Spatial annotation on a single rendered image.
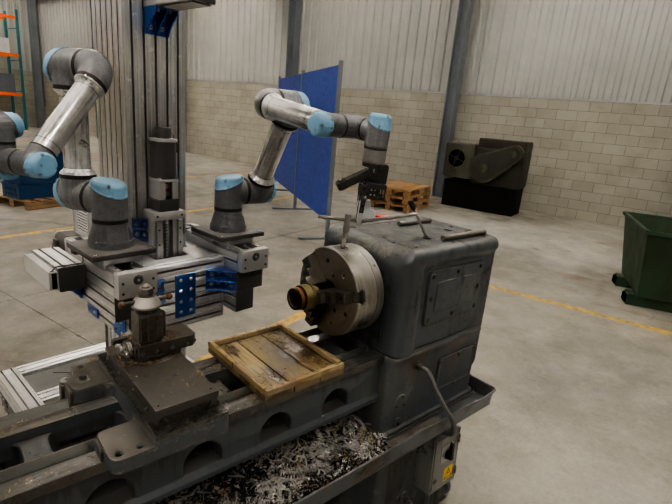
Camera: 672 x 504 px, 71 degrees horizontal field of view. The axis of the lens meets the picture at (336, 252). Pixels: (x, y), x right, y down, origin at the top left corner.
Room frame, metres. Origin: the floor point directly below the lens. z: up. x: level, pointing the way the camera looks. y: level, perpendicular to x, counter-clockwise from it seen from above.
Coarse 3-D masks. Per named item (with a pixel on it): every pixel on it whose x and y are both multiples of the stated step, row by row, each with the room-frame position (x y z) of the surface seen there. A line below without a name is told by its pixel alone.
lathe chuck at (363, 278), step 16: (320, 256) 1.59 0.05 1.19; (336, 256) 1.53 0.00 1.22; (352, 256) 1.53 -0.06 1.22; (336, 272) 1.52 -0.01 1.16; (352, 272) 1.47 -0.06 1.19; (368, 272) 1.51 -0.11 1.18; (320, 288) 1.59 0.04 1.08; (352, 288) 1.46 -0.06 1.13; (368, 288) 1.48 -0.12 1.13; (336, 304) 1.51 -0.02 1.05; (352, 304) 1.45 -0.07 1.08; (368, 304) 1.47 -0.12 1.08; (336, 320) 1.51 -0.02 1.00; (352, 320) 1.45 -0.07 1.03; (368, 320) 1.50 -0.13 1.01
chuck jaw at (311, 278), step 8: (312, 256) 1.59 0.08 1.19; (304, 264) 1.59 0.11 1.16; (312, 264) 1.57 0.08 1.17; (304, 272) 1.56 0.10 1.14; (312, 272) 1.55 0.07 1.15; (320, 272) 1.57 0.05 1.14; (304, 280) 1.52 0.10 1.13; (312, 280) 1.52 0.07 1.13; (320, 280) 1.54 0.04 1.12; (328, 280) 1.57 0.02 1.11
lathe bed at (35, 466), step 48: (336, 336) 1.66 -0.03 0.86; (240, 384) 1.42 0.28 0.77; (336, 384) 1.40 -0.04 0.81; (0, 432) 0.97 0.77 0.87; (48, 432) 1.01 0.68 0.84; (96, 432) 1.11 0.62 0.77; (240, 432) 1.16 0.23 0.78; (288, 432) 1.27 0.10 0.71; (0, 480) 0.84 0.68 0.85; (48, 480) 0.83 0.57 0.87; (96, 480) 0.90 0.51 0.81; (144, 480) 0.97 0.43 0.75; (192, 480) 1.05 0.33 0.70
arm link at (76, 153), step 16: (64, 48) 1.64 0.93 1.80; (48, 64) 1.61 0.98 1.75; (64, 64) 1.59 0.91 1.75; (64, 80) 1.60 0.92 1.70; (80, 128) 1.63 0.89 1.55; (80, 144) 1.63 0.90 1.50; (64, 160) 1.62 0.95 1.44; (80, 160) 1.63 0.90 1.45; (64, 176) 1.60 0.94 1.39; (80, 176) 1.61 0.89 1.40; (96, 176) 1.68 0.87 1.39; (64, 192) 1.60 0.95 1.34; (80, 208) 1.60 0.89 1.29
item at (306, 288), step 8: (296, 288) 1.46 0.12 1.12; (304, 288) 1.46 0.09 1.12; (312, 288) 1.48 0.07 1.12; (288, 296) 1.47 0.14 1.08; (296, 296) 1.50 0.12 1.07; (304, 296) 1.44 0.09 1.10; (312, 296) 1.46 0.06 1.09; (296, 304) 1.48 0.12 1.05; (304, 304) 1.44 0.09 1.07; (312, 304) 1.46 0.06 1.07
